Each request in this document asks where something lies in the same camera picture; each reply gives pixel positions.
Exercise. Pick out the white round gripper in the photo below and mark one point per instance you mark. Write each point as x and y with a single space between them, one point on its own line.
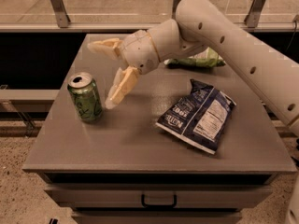
139 51

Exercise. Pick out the green soda can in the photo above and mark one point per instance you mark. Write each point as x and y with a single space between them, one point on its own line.
84 94

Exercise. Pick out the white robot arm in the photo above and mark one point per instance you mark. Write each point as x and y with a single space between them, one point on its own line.
199 25

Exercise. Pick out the green chip bag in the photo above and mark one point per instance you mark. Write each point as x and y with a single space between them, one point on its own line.
206 59

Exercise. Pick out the blue chip bag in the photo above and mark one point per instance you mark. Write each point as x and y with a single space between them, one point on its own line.
200 117

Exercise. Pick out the grey top drawer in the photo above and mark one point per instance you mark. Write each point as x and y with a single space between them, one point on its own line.
84 196

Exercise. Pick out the grey drawer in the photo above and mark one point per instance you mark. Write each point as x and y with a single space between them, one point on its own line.
84 196
151 217

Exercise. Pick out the grey lower drawer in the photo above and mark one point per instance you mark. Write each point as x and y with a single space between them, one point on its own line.
151 217

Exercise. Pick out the left metal railing post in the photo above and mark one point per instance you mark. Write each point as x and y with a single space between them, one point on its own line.
61 15

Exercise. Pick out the right metal railing post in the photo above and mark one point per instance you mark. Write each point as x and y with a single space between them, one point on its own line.
255 11

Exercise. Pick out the black drawer handle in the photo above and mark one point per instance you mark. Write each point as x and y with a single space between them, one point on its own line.
158 202

